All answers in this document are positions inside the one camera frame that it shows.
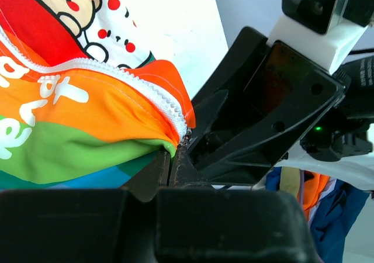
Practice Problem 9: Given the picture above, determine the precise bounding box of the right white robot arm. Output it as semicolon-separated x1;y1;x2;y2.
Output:
189;27;373;191

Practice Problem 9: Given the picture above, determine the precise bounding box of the red rainbow kids jacket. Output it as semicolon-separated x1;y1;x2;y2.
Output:
1;0;196;190

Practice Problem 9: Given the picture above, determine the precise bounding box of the pile of colourful clothes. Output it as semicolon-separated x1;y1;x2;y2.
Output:
265;167;369;262

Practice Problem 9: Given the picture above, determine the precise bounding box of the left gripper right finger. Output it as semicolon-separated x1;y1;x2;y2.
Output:
154;146;318;262

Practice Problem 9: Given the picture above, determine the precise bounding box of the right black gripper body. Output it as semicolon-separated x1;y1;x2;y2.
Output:
300;56;373;162

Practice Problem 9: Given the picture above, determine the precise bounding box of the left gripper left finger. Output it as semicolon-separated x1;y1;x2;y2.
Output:
1;150;170;262

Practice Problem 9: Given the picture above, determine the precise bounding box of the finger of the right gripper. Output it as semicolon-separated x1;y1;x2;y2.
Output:
188;26;268;152
192;41;344;169

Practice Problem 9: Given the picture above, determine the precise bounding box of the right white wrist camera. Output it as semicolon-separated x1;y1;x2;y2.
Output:
268;0;373;74

